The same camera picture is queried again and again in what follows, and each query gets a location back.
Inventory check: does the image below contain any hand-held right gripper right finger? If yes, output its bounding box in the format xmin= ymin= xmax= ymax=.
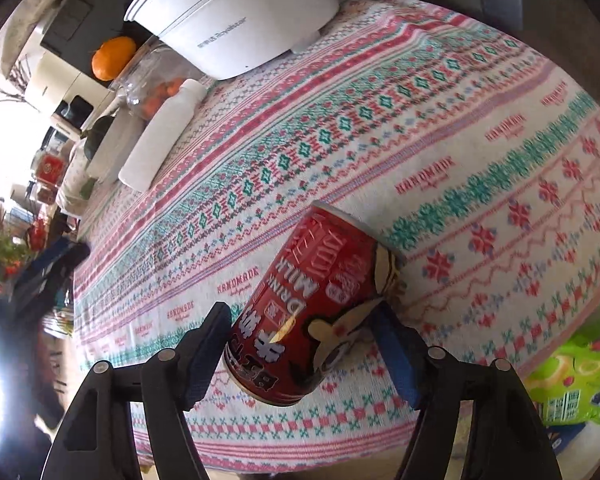
xmin=370 ymin=302 xmax=563 ymax=480

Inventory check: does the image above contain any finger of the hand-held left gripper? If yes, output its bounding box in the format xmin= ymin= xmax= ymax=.
xmin=12 ymin=240 xmax=92 ymax=312

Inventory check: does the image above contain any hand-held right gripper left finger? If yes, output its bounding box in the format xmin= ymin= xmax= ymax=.
xmin=42 ymin=301 xmax=232 ymax=480

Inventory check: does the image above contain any red drink can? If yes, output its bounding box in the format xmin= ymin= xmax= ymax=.
xmin=223 ymin=201 xmax=407 ymax=407

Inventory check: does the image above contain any green leafy plant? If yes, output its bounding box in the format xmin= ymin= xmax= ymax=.
xmin=0 ymin=230 xmax=37 ymax=277

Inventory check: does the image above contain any red label jar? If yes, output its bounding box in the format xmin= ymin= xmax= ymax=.
xmin=35 ymin=152 xmax=67 ymax=187

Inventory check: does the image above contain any white dotted cloth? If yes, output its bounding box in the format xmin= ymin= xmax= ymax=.
xmin=55 ymin=110 xmax=147 ymax=211

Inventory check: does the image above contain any dark green squash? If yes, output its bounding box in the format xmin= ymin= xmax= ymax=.
xmin=82 ymin=115 xmax=116 ymax=154

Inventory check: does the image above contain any green snack packet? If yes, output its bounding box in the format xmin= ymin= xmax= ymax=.
xmin=522 ymin=327 xmax=600 ymax=429

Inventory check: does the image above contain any white plastic bottle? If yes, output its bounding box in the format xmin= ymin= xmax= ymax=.
xmin=118 ymin=78 xmax=208 ymax=192

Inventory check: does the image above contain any white air fryer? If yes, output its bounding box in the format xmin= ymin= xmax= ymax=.
xmin=25 ymin=55 xmax=111 ymax=132

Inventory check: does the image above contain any clear glass jar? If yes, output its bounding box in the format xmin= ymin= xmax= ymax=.
xmin=111 ymin=35 xmax=207 ymax=122

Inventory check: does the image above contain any orange tangerine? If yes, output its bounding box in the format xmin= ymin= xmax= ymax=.
xmin=91 ymin=36 xmax=137 ymax=82

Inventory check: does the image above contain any patterned knit tablecloth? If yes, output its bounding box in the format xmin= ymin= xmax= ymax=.
xmin=72 ymin=0 xmax=600 ymax=474

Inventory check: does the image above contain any black microwave oven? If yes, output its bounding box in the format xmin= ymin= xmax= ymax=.
xmin=40 ymin=0 xmax=151 ymax=81

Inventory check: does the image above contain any white electric pot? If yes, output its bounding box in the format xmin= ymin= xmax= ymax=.
xmin=124 ymin=0 xmax=496 ymax=81

